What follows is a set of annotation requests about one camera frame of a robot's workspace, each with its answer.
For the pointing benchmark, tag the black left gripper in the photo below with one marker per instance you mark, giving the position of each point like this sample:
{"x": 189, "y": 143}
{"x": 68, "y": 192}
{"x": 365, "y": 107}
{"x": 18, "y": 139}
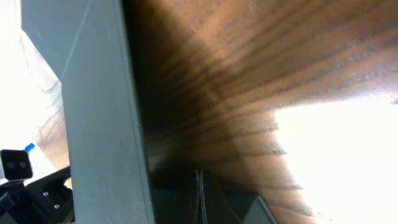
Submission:
{"x": 44, "y": 201}

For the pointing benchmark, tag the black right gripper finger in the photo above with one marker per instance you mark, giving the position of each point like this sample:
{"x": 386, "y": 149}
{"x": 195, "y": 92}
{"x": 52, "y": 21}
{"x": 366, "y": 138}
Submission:
{"x": 180, "y": 202}
{"x": 214, "y": 207}

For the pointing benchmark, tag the black gift box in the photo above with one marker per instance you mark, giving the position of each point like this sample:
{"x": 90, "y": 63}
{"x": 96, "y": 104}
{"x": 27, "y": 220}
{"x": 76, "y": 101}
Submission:
{"x": 85, "y": 44}

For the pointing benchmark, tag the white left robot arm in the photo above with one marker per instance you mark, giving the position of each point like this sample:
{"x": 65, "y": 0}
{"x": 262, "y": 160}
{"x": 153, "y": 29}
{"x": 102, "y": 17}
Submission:
{"x": 41, "y": 167}

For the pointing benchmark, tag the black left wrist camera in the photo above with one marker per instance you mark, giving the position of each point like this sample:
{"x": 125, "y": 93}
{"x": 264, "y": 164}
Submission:
{"x": 15, "y": 165}

